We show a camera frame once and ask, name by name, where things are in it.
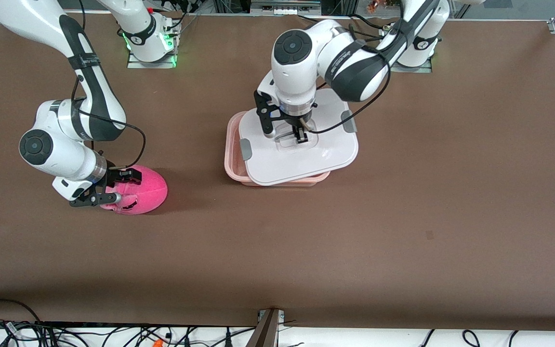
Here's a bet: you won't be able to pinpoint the pink plush toy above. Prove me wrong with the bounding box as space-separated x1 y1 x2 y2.
99 165 169 215

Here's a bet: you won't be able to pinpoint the white box lid grey clips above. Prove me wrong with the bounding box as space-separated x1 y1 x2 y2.
238 87 359 187

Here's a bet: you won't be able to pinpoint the pink plastic box base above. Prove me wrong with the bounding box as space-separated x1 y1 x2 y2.
224 111 331 187

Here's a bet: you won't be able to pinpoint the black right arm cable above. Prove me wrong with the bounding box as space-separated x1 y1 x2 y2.
70 72 146 170

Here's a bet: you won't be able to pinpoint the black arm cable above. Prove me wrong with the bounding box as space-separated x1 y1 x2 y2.
70 72 146 170
306 29 393 134

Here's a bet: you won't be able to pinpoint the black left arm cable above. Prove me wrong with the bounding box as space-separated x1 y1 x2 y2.
306 29 393 134

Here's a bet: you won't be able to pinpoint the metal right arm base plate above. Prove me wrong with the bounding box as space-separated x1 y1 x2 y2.
127 48 178 69

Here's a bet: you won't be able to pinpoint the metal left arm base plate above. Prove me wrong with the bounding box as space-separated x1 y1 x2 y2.
391 59 433 74

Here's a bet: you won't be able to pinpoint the brown post with metal bracket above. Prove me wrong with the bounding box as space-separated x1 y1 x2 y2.
246 308 285 347

